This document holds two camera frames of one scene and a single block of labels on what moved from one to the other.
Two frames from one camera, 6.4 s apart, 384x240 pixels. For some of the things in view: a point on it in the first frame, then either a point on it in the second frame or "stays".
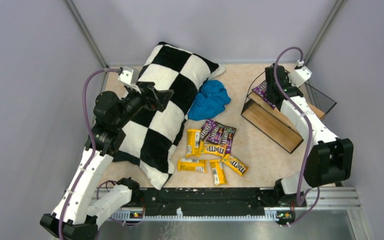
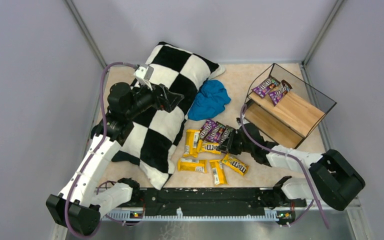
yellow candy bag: [219, 173] stays
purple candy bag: [228, 132] stays
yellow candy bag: [219, 149] stays
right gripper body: [272, 93] to [233, 143]
